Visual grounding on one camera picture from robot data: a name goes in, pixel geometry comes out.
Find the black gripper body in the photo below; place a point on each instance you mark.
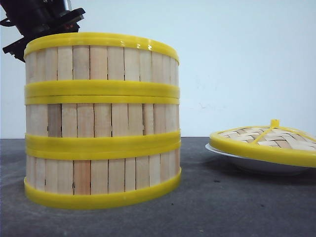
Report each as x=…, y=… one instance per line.
x=37, y=22

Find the bamboo steamer basket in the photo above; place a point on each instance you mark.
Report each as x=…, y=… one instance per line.
x=100, y=184
x=100, y=68
x=70, y=127

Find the woven bamboo steamer lid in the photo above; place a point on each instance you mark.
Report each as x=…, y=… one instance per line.
x=270, y=143

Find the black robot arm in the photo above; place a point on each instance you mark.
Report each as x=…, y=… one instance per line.
x=57, y=5

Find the white plate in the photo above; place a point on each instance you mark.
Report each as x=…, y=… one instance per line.
x=259, y=166

